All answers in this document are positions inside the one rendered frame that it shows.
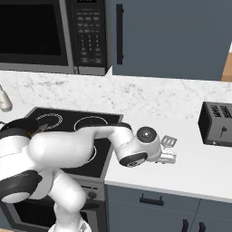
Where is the short black cupboard handle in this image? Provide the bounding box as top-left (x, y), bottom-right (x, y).
top-left (197, 221), bottom-right (207, 232)
top-left (180, 218), bottom-right (190, 232)

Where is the blue-grey low cupboard door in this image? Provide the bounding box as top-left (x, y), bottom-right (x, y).
top-left (106, 200), bottom-right (199, 232)
top-left (193, 198), bottom-right (232, 232)

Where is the black drawer handle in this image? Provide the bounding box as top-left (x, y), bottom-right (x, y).
top-left (139, 194), bottom-right (165, 208)

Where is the long black cupboard handle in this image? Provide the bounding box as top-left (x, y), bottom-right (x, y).
top-left (115, 3), bottom-right (125, 65)

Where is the steel microwave oven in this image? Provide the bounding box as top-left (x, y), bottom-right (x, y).
top-left (0, 0), bottom-right (113, 76)

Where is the grey slotted spatula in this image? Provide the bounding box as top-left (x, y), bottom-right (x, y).
top-left (160, 134), bottom-right (179, 150)

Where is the black microwave door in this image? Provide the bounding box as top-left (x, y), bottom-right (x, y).
top-left (0, 0), bottom-right (75, 68)

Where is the blue-grey tall cupboard door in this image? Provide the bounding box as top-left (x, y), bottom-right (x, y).
top-left (105, 0), bottom-right (232, 82)

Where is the black oven knob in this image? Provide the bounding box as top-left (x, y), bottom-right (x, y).
top-left (87, 190), bottom-right (98, 200)

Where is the blue-grey drawer front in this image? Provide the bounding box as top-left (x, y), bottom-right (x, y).
top-left (105, 184), bottom-right (201, 216)

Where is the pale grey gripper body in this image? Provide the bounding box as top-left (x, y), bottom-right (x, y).
top-left (157, 149), bottom-right (178, 166)

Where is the black hob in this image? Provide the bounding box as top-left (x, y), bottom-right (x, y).
top-left (23, 106), bottom-right (124, 179)

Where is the black toaster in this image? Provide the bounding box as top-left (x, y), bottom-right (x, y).
top-left (197, 101), bottom-right (232, 149)

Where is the pale beige shaker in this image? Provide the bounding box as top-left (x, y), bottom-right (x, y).
top-left (0, 84), bottom-right (14, 113)

